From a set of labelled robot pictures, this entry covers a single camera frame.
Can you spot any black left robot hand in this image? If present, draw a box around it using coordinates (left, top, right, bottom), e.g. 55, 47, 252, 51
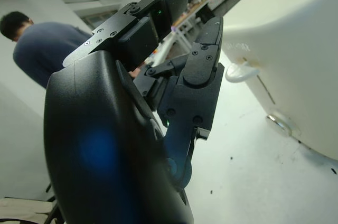
43, 0, 225, 224

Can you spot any white toaster lever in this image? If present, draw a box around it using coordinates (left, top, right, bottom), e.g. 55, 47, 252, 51
225, 61, 261, 84

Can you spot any chrome toaster knob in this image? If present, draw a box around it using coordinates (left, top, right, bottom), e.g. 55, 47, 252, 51
265, 112, 293, 137

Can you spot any cream white two-slot toaster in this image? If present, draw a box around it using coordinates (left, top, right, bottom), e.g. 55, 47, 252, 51
223, 0, 338, 161

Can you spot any person in blue sweater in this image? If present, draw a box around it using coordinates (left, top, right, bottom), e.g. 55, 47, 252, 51
0, 11, 93, 89

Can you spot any beige chair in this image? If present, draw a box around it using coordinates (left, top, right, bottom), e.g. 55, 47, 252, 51
0, 179, 63, 224

